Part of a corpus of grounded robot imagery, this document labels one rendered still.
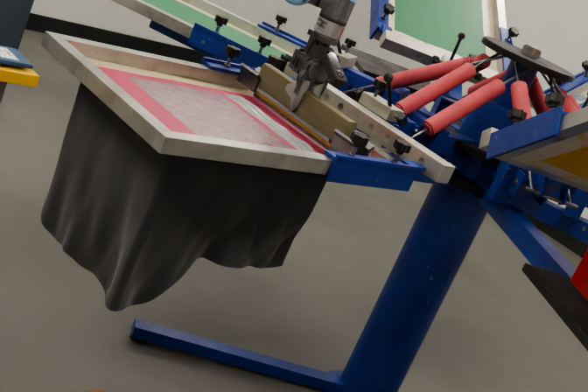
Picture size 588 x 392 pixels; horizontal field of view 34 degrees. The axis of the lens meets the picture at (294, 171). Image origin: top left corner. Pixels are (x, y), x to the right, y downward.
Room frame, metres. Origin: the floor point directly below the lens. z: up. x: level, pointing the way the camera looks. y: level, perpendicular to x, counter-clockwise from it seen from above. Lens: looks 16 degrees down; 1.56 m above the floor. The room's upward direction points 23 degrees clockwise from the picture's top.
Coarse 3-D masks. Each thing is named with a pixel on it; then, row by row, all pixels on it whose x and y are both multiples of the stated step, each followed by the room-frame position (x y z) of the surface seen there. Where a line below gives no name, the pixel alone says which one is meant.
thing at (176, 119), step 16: (160, 112) 2.11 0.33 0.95; (176, 112) 2.16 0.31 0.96; (192, 112) 2.22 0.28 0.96; (176, 128) 2.04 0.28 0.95; (192, 128) 2.09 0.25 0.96; (208, 128) 2.15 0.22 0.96; (224, 128) 2.20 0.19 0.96; (240, 128) 2.26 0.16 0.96; (256, 128) 2.32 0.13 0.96; (288, 128) 2.45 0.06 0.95; (272, 144) 2.23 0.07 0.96; (288, 144) 2.29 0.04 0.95
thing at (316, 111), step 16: (272, 80) 2.56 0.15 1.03; (288, 80) 2.52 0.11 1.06; (272, 96) 2.54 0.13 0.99; (288, 96) 2.50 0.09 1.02; (304, 96) 2.46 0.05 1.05; (304, 112) 2.45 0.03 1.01; (320, 112) 2.41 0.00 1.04; (336, 112) 2.38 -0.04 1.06; (320, 128) 2.40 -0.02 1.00; (336, 128) 2.36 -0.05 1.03; (352, 128) 2.35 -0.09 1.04
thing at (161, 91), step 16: (128, 80) 2.25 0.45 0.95; (144, 80) 2.31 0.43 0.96; (160, 80) 2.38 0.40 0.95; (176, 80) 2.44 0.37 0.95; (144, 96) 2.18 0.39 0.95; (160, 96) 2.23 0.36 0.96; (176, 96) 2.29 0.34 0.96; (192, 96) 2.36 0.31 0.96; (208, 96) 2.42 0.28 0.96; (224, 96) 2.49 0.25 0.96; (208, 112) 2.28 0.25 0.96; (224, 112) 2.34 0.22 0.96; (240, 112) 2.40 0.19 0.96; (272, 112) 2.54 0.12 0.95
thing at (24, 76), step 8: (0, 64) 1.97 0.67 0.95; (0, 72) 1.94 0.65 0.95; (8, 72) 1.95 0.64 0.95; (16, 72) 1.96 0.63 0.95; (24, 72) 1.99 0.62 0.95; (32, 72) 2.01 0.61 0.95; (0, 80) 1.94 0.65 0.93; (8, 80) 1.95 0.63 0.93; (16, 80) 1.97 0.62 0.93; (24, 80) 1.98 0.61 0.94; (32, 80) 1.99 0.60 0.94; (0, 88) 1.99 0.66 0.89; (0, 96) 2.00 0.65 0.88
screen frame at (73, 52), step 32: (64, 64) 2.15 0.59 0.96; (128, 64) 2.38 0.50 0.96; (160, 64) 2.45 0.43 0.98; (192, 64) 2.54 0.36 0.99; (128, 96) 2.00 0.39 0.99; (160, 128) 1.88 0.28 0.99; (224, 160) 1.96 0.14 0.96; (256, 160) 2.02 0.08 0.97; (288, 160) 2.09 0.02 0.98; (320, 160) 2.16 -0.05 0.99
